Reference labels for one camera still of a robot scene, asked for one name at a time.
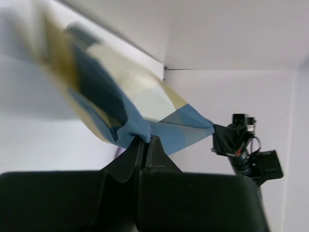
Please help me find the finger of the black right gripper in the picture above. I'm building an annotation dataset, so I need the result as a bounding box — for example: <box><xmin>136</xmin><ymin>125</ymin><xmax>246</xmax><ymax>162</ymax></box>
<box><xmin>212</xmin><ymin>124</ymin><xmax>248</xmax><ymax>156</ymax></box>

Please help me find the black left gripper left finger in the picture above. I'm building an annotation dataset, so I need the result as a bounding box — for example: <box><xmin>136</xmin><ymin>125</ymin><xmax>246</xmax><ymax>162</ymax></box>
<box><xmin>0</xmin><ymin>140</ymin><xmax>142</xmax><ymax>232</ymax></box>

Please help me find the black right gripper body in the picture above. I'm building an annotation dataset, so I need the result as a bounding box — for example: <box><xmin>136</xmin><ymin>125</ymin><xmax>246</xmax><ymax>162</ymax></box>
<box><xmin>228</xmin><ymin>136</ymin><xmax>283</xmax><ymax>186</ymax></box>

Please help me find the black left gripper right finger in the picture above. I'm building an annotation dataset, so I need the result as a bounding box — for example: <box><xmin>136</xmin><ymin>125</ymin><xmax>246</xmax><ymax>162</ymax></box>
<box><xmin>139</xmin><ymin>136</ymin><xmax>270</xmax><ymax>232</ymax></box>

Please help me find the blue beige checked cloth napkin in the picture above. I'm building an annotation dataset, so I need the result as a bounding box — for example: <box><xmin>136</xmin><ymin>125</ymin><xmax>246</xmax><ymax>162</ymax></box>
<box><xmin>42</xmin><ymin>14</ymin><xmax>214</xmax><ymax>154</ymax></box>

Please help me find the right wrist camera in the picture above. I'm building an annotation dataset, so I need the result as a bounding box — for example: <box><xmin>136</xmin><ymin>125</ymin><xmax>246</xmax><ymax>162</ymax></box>
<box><xmin>232</xmin><ymin>114</ymin><xmax>256</xmax><ymax>133</ymax></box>

